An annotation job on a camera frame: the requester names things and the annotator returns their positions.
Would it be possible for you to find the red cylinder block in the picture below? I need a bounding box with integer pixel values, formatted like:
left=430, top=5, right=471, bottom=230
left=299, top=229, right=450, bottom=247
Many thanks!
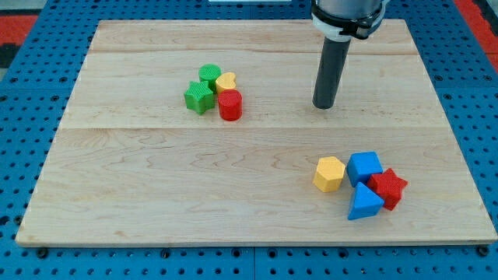
left=218, top=89, right=243, bottom=121

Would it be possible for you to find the light wooden board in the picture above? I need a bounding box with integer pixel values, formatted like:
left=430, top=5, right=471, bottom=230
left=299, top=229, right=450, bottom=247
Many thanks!
left=16, top=19, right=497, bottom=247

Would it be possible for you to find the yellow hexagon block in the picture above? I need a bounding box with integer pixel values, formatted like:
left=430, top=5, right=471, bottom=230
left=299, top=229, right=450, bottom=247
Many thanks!
left=312, top=156, right=345, bottom=192

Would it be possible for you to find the yellow heart block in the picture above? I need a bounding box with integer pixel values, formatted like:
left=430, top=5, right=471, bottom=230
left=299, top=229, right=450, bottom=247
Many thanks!
left=215, top=72, right=237, bottom=93

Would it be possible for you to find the blue triangle block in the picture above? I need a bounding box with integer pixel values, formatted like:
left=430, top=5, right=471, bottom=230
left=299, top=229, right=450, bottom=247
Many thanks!
left=347, top=182, right=384, bottom=220

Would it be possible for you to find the red star block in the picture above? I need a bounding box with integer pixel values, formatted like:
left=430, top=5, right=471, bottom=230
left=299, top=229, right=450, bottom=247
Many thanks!
left=366, top=168, right=409, bottom=211

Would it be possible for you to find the green cylinder block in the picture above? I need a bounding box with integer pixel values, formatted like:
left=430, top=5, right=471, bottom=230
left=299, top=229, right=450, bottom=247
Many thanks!
left=198, top=64, right=222, bottom=93

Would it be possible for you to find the green star block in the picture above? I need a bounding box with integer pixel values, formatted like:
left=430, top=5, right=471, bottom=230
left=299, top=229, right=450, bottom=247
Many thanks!
left=184, top=81, right=215, bottom=115

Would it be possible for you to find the blue cube block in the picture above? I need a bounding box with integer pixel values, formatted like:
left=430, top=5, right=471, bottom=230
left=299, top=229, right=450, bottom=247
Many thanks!
left=346, top=151, right=384, bottom=187

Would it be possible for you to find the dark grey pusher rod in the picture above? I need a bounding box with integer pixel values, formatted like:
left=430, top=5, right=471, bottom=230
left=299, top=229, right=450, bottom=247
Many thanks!
left=312, top=37, right=350, bottom=110

